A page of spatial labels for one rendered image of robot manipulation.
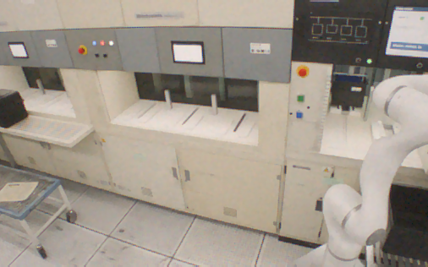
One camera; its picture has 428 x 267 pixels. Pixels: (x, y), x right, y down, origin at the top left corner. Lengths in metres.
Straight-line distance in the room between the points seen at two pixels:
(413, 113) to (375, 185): 0.24
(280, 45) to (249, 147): 0.67
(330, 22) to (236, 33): 0.46
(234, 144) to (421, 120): 1.23
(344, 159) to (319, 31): 0.73
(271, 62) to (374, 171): 0.83
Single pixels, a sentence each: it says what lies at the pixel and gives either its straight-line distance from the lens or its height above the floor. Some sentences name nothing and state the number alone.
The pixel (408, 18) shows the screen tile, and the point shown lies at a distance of 1.49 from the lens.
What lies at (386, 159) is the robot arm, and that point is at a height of 1.37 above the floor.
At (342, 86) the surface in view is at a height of 1.08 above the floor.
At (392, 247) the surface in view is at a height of 0.81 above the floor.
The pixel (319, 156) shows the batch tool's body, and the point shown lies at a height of 0.84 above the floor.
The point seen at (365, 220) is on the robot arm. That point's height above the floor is 1.19.
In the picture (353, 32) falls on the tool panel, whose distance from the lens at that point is 1.47.
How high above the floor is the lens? 1.87
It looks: 32 degrees down
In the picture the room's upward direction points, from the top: 4 degrees counter-clockwise
